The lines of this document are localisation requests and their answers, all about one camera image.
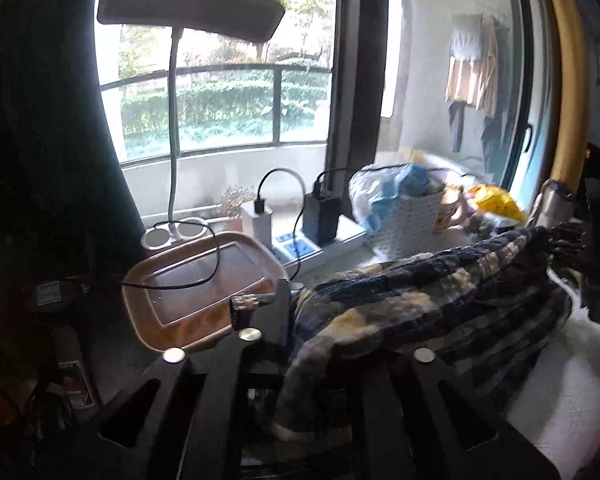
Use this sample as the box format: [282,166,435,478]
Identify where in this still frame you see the dark hanging garment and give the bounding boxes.
[447,100,467,153]

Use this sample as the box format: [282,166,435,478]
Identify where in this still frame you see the desk lamp with bar head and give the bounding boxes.
[96,0,287,251]

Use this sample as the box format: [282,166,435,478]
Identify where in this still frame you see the beige hanging garment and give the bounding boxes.
[445,17,501,116]

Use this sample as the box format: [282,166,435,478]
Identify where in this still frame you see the small dried flower pot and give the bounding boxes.
[219,185,256,233]

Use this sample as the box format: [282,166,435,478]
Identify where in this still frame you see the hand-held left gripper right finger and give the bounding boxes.
[360,347,561,480]

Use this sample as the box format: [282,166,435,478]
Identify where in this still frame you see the balcony railing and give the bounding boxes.
[100,62,333,156]

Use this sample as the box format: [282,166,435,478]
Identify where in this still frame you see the steel bottle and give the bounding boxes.
[527,179,578,228]

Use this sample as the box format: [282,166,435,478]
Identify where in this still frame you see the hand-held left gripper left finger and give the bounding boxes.
[97,277,296,480]

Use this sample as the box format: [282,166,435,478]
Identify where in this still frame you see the thin black lamp cable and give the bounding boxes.
[121,221,222,291]

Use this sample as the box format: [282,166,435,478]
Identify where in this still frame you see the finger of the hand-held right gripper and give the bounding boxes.
[547,222,588,261]

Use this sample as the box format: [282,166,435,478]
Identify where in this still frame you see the cream mug with cartoon print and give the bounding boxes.
[432,187,467,235]

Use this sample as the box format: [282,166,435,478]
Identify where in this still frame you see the yellow plastic bag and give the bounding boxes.
[467,183,526,223]

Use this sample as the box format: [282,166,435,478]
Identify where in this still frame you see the white power strip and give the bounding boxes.
[267,215,368,268]

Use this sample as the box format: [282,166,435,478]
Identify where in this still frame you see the white charger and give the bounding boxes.
[240,199,273,243]

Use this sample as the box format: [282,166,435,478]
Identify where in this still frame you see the black charger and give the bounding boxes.
[302,191,338,246]

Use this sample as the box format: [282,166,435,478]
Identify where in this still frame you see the white perforated basket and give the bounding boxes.
[370,190,446,263]

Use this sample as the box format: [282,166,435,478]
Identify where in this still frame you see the yellow curtain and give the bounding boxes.
[537,0,593,186]

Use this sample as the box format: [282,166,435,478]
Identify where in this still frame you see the plaid shirt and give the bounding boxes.
[230,225,588,441]

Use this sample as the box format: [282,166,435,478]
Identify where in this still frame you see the beige container with clear lid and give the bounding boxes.
[121,231,290,352]

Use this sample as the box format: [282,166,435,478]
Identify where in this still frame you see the clear plastic bag, blue contents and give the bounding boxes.
[348,162,446,231]

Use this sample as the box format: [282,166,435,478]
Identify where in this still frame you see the dark green curtain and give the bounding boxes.
[0,0,148,311]

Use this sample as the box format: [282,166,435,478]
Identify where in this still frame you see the black cable of white charger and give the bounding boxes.
[256,167,307,281]

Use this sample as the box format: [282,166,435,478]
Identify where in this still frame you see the pale hanging shirt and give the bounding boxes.
[450,12,483,61]

